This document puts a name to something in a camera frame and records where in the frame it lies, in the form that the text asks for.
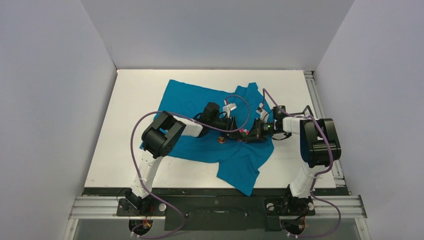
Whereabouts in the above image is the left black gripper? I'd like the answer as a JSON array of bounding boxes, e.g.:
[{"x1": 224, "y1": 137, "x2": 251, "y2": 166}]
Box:
[{"x1": 209, "y1": 116, "x2": 244, "y2": 141}]

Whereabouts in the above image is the blue t-shirt garment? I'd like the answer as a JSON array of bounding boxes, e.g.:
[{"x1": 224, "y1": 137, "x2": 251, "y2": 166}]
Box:
[{"x1": 158, "y1": 79, "x2": 274, "y2": 196}]

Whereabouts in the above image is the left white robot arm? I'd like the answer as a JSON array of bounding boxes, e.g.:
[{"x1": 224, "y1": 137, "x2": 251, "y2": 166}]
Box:
[{"x1": 127, "y1": 101, "x2": 239, "y2": 215}]

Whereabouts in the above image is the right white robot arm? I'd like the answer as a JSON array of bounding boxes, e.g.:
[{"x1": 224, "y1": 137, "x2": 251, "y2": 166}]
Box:
[{"x1": 242, "y1": 105, "x2": 342, "y2": 214}]

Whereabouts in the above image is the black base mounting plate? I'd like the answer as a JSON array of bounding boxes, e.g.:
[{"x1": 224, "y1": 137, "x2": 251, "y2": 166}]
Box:
[{"x1": 85, "y1": 188, "x2": 348, "y2": 231}]

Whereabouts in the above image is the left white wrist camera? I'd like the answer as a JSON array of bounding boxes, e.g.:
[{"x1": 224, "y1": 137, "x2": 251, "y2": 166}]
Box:
[{"x1": 222, "y1": 103, "x2": 237, "y2": 118}]

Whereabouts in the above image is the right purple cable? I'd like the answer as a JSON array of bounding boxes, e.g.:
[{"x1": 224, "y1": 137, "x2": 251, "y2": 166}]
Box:
[{"x1": 262, "y1": 88, "x2": 341, "y2": 239}]

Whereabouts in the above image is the purple cable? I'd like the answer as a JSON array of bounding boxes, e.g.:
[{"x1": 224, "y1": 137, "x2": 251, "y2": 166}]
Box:
[
  {"x1": 262, "y1": 88, "x2": 341, "y2": 239},
  {"x1": 129, "y1": 95, "x2": 252, "y2": 240}
]

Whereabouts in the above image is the aluminium side rail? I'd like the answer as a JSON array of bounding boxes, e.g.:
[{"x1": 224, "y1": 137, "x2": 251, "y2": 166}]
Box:
[{"x1": 303, "y1": 70, "x2": 346, "y2": 187}]

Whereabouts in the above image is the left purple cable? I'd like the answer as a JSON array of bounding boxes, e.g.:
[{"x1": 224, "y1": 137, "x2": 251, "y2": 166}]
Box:
[{"x1": 129, "y1": 95, "x2": 252, "y2": 240}]

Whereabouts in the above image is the aluminium front rail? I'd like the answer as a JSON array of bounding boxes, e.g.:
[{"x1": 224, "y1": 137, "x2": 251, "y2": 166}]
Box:
[{"x1": 69, "y1": 195, "x2": 367, "y2": 220}]

